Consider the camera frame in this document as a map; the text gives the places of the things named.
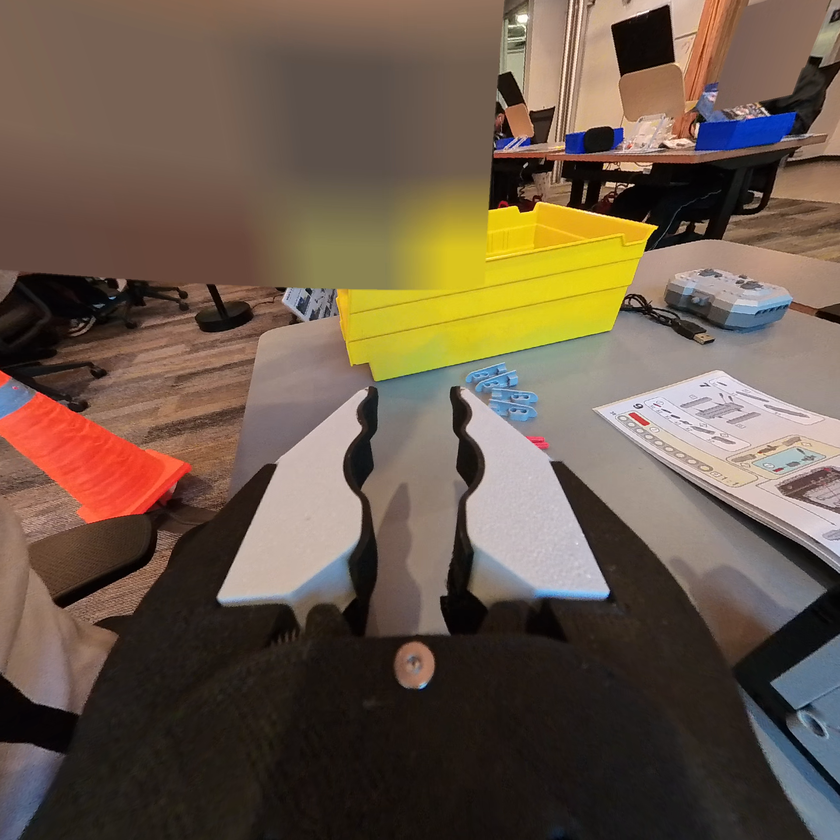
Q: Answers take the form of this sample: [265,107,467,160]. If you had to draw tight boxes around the black round stand base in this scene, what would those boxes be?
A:
[194,284,256,333]

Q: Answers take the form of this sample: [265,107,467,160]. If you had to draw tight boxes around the black office chair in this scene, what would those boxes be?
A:
[0,274,110,414]

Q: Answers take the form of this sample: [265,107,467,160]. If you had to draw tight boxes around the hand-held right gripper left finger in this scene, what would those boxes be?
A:
[217,386,380,634]

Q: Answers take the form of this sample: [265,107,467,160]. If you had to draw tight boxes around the person's white striped sweater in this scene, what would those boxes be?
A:
[0,497,120,840]

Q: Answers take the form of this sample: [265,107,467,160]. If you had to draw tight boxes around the wooden background table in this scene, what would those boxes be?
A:
[492,133,829,242]

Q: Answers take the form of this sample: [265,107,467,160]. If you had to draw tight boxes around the yellow plastic bin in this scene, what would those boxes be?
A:
[341,283,627,383]
[336,259,641,343]
[486,202,658,291]

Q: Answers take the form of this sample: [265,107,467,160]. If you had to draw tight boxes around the large blue plastic bin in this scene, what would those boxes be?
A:
[694,112,798,152]

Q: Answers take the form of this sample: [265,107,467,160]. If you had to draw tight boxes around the printed leaflet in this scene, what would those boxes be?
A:
[282,287,343,324]

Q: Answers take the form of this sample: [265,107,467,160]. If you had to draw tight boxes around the grey desk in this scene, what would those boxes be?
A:
[230,239,840,840]

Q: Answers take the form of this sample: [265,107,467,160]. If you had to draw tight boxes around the small blue plastic bin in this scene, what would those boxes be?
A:
[565,129,624,156]

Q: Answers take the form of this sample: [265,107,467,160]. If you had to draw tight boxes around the grey toy battery hub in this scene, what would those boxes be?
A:
[664,268,794,331]

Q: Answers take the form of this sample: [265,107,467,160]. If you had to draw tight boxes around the black and grey toy frame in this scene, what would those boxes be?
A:
[731,577,840,770]

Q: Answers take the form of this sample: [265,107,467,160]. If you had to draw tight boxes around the beige board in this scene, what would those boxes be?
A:
[619,63,687,123]

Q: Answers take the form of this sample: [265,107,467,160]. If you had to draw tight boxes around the orange traffic cone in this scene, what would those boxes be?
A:
[0,371,193,525]

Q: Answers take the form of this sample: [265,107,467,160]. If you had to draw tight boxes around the building instruction booklet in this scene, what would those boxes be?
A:
[592,371,840,573]

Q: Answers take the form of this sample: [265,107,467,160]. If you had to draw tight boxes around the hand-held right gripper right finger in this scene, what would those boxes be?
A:
[438,386,613,636]

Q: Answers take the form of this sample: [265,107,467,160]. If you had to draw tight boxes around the black chair armrest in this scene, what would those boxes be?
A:
[28,514,159,609]

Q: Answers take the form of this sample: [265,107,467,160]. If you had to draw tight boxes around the black usb cable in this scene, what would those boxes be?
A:
[620,293,718,347]

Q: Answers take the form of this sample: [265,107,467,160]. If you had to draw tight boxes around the black office chair base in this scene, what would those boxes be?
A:
[84,279,192,330]

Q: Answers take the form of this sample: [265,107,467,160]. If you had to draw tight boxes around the black monitor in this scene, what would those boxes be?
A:
[610,4,677,77]

